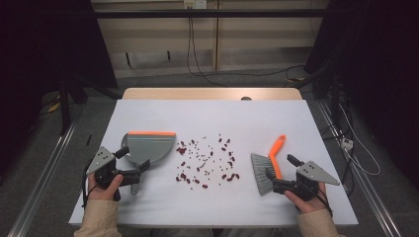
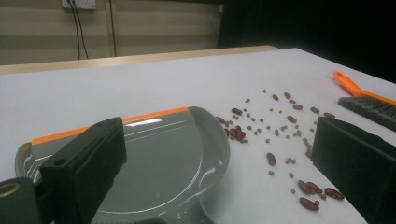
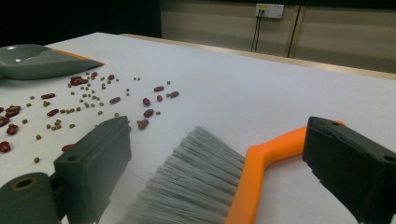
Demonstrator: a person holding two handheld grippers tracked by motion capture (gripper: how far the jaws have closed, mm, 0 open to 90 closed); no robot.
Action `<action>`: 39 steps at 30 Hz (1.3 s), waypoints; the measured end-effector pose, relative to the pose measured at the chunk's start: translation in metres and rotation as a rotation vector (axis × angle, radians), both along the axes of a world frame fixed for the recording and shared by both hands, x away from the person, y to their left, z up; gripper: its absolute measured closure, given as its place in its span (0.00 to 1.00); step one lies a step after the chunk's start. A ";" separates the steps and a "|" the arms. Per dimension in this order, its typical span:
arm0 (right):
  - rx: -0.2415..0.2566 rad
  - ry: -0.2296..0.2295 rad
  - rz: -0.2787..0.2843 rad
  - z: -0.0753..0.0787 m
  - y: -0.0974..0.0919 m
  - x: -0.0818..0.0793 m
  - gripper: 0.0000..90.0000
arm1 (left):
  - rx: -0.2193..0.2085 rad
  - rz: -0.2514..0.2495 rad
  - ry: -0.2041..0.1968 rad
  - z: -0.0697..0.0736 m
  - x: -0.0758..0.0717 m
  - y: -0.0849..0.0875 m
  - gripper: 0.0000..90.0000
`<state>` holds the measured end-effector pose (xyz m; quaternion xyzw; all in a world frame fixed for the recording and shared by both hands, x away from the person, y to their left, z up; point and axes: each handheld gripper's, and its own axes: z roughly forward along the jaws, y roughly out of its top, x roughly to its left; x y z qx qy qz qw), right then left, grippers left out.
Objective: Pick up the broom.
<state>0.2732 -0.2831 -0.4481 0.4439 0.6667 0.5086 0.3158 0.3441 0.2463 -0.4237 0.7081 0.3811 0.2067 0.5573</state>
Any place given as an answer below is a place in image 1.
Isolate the metal floor rail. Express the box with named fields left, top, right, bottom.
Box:
left=315, top=100, right=403, bottom=237
left=7, top=121, right=79, bottom=237

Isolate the black horizontal frame bar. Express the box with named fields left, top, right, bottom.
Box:
left=92, top=9, right=330, bottom=19

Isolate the black metal stand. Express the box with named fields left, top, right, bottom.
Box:
left=293, top=61, right=343, bottom=126
left=56, top=72, right=91, bottom=136

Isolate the orange handled grey bristle brush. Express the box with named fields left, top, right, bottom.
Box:
left=250, top=133, right=287, bottom=197

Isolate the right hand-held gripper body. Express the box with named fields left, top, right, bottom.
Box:
left=272, top=160, right=341, bottom=202

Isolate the black wall cable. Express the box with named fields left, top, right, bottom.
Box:
left=191, top=15, right=306, bottom=78
left=186, top=15, right=229, bottom=89

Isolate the group of small green mung beans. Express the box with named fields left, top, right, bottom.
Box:
left=188, top=135, right=219, bottom=191

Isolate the group of red kidney beans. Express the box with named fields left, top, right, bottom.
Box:
left=175, top=133, right=241, bottom=191

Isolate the white wall socket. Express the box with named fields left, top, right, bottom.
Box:
left=183, top=0, right=208, bottom=10

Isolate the black floor cable bundle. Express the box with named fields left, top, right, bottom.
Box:
left=321, top=120, right=356, bottom=196

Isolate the white floor cable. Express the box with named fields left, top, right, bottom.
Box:
left=338, top=103, right=381, bottom=177

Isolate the left hand-held gripper black cable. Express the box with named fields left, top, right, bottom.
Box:
left=81, top=157, right=100, bottom=209

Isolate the right hand-held gripper black cable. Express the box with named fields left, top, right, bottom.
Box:
left=307, top=184, right=334, bottom=217

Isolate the dark curtain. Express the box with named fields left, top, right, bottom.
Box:
left=303, top=0, right=419, bottom=191
left=0, top=0, right=119, bottom=181

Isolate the grey dustpan with orange edge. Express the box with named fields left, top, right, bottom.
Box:
left=121, top=130, right=177, bottom=197

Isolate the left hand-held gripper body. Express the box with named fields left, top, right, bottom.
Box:
left=86, top=146, right=142, bottom=191

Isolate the person's left hand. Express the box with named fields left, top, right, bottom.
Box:
left=87, top=173, right=125, bottom=201

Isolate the hand-held gripper black cable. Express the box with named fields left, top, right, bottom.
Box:
left=81, top=157, right=100, bottom=209
left=307, top=184, right=334, bottom=217

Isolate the person's right hand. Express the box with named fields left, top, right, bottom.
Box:
left=285, top=183, right=329, bottom=215

